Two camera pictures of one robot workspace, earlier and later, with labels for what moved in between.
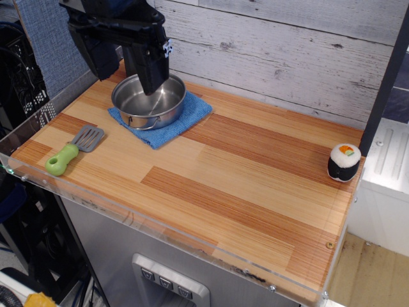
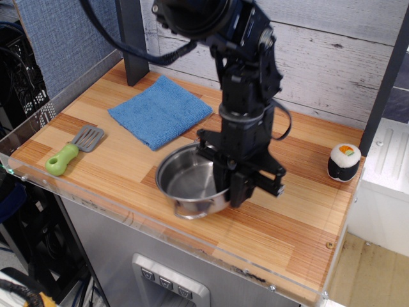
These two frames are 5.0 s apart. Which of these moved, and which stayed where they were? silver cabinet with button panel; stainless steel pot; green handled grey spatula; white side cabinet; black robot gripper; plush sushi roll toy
Moved: stainless steel pot; black robot gripper
Stayed: green handled grey spatula; plush sushi roll toy; silver cabinet with button panel; white side cabinet
